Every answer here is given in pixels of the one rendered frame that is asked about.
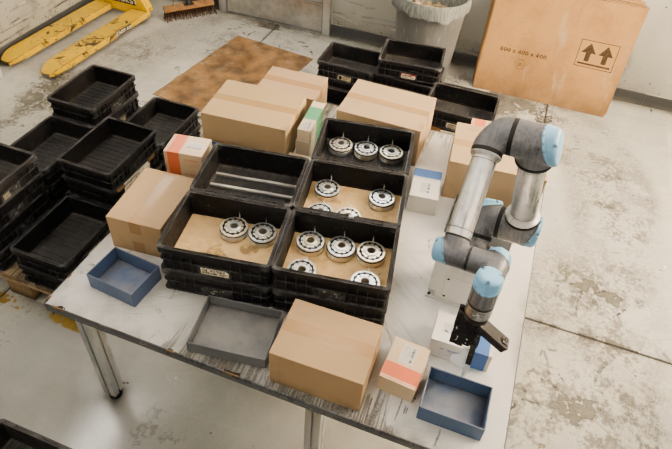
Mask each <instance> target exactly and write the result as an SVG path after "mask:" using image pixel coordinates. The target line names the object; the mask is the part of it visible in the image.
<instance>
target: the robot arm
mask: <svg viewBox="0 0 672 449"><path fill-rule="evenodd" d="M563 143H564V132H563V130H562V129H561V128H559V127H556V126H552V125H551V124H543V123H539V122H534V121H530V120H525V119H521V118H517V117H513V116H505V117H501V118H498V119H496V120H494V121H493V122H491V123H489V124H488V125H487V126H486V127H484V128H483V129H482V130H481V132H480V133H479V134H478V135H477V137H476V138H475V140H474V142H473V144H472V147H471V150H470V153H471V155H472V157H471V160H470V163H469V166H468V169H467V172H466V175H465V178H464V181H463V184H462V187H461V190H460V192H459V195H458V198H457V201H456V204H455V207H454V210H453V213H452V216H451V219H450V222H449V225H448V227H447V230H446V234H445V236H444V237H443V236H442V237H441V236H438V237H437V238H436V240H435V242H434V244H433V247H432V251H431V257H432V259H433V260H434V261H437V262H440V263H442V264H444V265H448V266H451V267H454V268H457V269H460V270H463V271H466V272H469V273H472V274H475V276H474V279H473V284H472V287H471V290H470V293H469V296H468V299H467V302H466V305H464V304H460V307H459V310H458V313H457V316H456V319H455V322H454V326H453V330H452V333H451V336H450V339H449V342H452V343H455V344H456V345H459V346H462V345H465V346H470V348H467V347H463V348H462V349H461V351H460V353H459V354H453V355H451V357H450V360H451V362H453V363H454V364H456V365H457V366H459V367H460V368H461V369H463V370H462V373H461V376H460V377H464V376H465V375H466V374H467V372H468V370H469V367H470V365H471V362H472V359H473V356H474V353H475V350H476V348H477V347H478V344H479V341H480V338H481V336H482V337H483V338H484V339H485V340H487V341H488V342H489V343H490V344H491V345H492V346H494V347H495V348H496V349H497V350H498V351H499V352H500V353H501V352H504V351H506V350H508V345H509V338H508V337H506V336H505V335H504V334H503V333H502V332H501V331H500V330H498V329H497V328H496V327H495V326H494V325H493V324H492V323H490V322H489V321H488V320H489V319H490V317H491V314H492V312H493V309H494V307H495V304H496V301H497V299H498V296H499V294H500V292H501V290H502V288H503V284H504V281H505V278H506V276H507V273H508V272H509V270H510V265H511V262H512V259H511V255H510V253H509V252H508V251H507V250H506V249H504V248H502V247H492V248H490V245H491V241H492V238H493V237H495V238H498V239H502V240H505V241H508V242H512V243H515V244H518V245H520V246H525V247H529V248H531V247H533V246H534V245H535V244H536V242H537V239H538V237H539V235H540V232H541V230H542V227H543V224H544V221H545V219H544V218H543V217H542V216H540V212H539V210H538V206H539V201H540V197H541V193H542V189H543V184H544V180H545V176H546V172H548V171H549V170H550V169H551V168H552V167H556V166H557V165H558V164H559V161H560V158H561V154H562V148H563ZM503 155H507V156H511V157H514V162H515V164H516V166H517V167H518V169H517V175H516V181H515V186H514V192H513V198H512V204H510V205H509V206H508V207H505V206H503V202H502V201H499V200H495V199H490V198H485V196H486V193H487V191H488V188H489V185H490V182H491V179H492V176H493V173H494V170H495V167H496V164H497V163H499V162H501V160H502V157H503ZM457 336H458V337H457ZM467 351H468V354H467ZM466 354H467V357H466ZM465 357H466V358H465Z"/></svg>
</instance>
